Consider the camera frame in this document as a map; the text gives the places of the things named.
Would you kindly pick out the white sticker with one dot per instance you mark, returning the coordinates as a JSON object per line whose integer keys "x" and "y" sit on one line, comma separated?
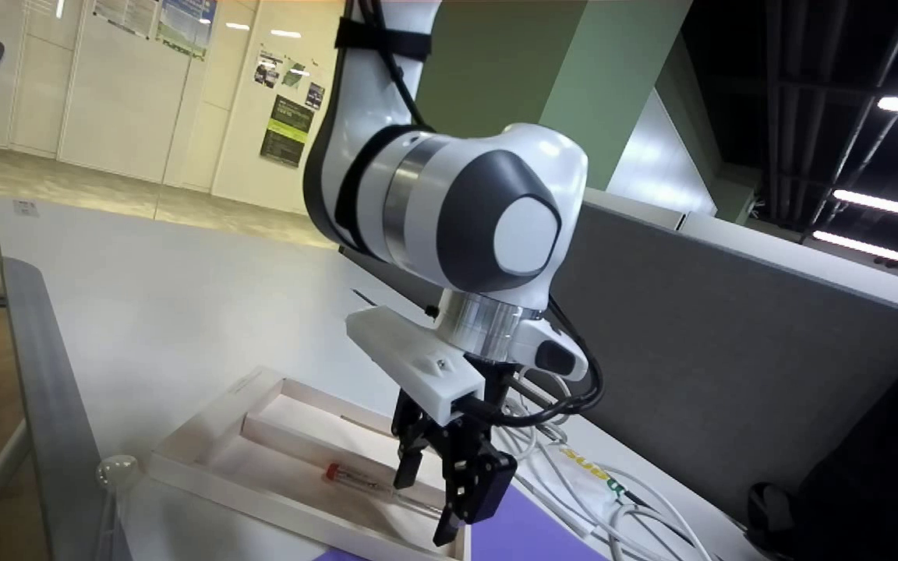
{"x": 25, "y": 208}

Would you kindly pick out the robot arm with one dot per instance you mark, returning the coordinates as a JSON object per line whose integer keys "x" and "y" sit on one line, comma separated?
{"x": 449, "y": 195}

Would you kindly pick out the wall poster with landscape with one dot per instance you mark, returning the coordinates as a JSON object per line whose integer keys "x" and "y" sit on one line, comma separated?
{"x": 185, "y": 27}

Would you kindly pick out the white tray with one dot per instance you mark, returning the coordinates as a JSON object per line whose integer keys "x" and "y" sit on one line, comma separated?
{"x": 262, "y": 460}

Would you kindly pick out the white printed bag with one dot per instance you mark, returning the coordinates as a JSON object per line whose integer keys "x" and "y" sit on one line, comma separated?
{"x": 585, "y": 471}

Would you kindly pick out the clear round knob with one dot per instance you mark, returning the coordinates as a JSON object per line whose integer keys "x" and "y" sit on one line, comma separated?
{"x": 116, "y": 471}

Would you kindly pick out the purple mat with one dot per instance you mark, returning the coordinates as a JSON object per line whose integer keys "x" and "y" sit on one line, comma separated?
{"x": 527, "y": 530}

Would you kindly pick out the grey partition panel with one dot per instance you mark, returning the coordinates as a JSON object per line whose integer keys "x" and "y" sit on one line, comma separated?
{"x": 730, "y": 351}

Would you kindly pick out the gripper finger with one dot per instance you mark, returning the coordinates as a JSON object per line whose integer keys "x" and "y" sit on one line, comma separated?
{"x": 411, "y": 448}
{"x": 480, "y": 483}

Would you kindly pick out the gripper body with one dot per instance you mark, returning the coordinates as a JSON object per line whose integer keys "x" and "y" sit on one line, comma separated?
{"x": 488, "y": 409}

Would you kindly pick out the group of wall posters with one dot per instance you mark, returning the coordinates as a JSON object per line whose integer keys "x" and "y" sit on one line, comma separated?
{"x": 287, "y": 125}

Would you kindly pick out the clear screwdriver with red cap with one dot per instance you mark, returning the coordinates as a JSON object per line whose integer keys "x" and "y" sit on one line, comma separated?
{"x": 355, "y": 477}

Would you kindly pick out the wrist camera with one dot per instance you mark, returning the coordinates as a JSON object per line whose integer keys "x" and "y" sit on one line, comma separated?
{"x": 406, "y": 351}

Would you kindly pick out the pale wall poster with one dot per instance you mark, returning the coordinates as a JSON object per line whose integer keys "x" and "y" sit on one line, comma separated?
{"x": 125, "y": 15}

